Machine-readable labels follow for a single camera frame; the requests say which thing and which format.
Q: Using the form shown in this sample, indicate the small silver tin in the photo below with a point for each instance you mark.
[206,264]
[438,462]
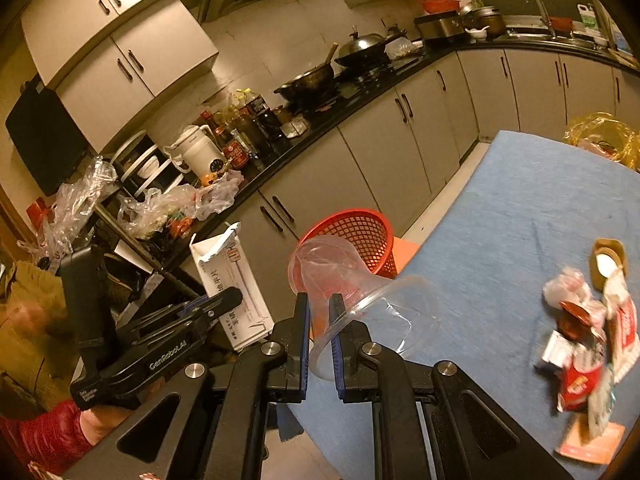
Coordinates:
[294,126]

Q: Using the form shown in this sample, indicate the metal faucet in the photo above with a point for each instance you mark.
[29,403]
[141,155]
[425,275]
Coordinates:
[542,10]

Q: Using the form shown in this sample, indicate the white and green detergent bottle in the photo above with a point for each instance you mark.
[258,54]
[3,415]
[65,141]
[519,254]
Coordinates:
[589,17]

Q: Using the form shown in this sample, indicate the clear plastic cup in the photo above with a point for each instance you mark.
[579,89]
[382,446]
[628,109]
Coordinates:
[345,285]

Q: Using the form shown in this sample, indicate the white dish rack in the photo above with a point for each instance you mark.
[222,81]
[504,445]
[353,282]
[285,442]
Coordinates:
[142,160]

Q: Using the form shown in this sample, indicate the small white bowl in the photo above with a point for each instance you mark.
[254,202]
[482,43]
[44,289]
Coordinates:
[477,35]

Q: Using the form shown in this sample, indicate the white cardboard box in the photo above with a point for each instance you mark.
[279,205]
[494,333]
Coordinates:
[235,290]

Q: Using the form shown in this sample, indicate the beige lower cabinets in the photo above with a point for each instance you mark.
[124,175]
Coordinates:
[380,140]

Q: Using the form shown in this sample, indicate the olive jacket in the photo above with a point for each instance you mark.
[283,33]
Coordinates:
[25,360]

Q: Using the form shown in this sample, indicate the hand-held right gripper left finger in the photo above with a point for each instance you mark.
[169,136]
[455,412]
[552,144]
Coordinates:
[301,355]

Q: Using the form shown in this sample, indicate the white and red wrapper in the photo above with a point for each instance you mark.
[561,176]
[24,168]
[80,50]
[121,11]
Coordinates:
[625,320]

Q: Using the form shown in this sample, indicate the red and white packet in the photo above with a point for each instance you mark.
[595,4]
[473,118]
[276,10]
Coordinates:
[580,382]

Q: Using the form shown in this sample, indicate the row of sauce bottles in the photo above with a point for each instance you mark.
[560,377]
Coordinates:
[245,130]

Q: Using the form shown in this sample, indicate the beige cabinets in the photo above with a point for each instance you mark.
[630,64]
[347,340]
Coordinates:
[380,140]
[125,35]

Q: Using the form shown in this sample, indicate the dark wok with spatula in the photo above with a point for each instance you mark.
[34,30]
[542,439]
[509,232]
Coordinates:
[310,80]

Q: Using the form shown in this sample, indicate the knotted white plastic bag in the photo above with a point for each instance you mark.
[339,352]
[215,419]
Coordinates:
[567,285]

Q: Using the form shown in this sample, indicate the small white box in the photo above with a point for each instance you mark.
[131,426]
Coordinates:
[556,350]

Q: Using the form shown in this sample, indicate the red basin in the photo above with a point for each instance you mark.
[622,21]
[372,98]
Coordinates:
[440,6]

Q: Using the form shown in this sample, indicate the stainless steel container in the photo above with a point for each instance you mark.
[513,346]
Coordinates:
[440,27]

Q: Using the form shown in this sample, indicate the yellow plastic bag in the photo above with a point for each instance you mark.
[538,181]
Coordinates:
[605,130]

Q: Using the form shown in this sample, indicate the crumpled clear plastic bag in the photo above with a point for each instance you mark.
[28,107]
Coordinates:
[165,205]
[75,205]

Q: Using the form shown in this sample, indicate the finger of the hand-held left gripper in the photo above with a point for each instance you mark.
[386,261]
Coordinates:
[160,316]
[227,300]

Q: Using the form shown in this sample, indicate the dark metal rack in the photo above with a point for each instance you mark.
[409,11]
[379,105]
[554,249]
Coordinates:
[145,260]

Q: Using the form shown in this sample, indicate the wok with silver lid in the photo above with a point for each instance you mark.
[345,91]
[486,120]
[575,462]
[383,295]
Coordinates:
[367,45]

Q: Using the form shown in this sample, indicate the blue tablecloth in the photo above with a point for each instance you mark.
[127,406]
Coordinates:
[500,210]

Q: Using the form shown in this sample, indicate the white electric kettle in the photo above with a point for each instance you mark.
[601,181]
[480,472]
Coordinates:
[200,152]

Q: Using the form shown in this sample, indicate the red plastic mesh basket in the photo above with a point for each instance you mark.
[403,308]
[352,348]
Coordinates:
[370,240]

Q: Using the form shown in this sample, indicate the dark cooking pot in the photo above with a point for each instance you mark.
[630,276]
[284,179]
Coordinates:
[487,20]

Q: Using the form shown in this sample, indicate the beige upper cabinets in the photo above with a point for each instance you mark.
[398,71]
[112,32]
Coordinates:
[125,35]

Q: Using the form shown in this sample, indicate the black kitchen countertop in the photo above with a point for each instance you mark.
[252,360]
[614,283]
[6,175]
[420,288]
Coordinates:
[350,95]

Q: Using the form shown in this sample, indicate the red foil-lidded cup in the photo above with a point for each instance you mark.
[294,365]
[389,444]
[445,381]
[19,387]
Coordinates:
[575,320]

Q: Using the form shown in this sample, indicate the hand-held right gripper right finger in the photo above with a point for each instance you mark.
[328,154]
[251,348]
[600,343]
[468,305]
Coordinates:
[336,355]

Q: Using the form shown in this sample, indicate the person's left forearm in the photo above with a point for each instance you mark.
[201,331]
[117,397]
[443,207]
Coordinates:
[45,435]

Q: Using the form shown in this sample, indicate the orange paper card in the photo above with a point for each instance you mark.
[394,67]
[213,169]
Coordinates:
[595,442]

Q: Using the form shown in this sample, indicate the red bowl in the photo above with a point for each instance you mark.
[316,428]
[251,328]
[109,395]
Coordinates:
[560,25]

